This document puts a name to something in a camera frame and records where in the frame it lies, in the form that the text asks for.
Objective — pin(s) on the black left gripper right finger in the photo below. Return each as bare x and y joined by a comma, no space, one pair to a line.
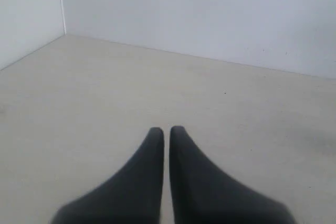
203,193

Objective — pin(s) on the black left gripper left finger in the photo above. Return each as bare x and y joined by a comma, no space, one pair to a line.
131,195

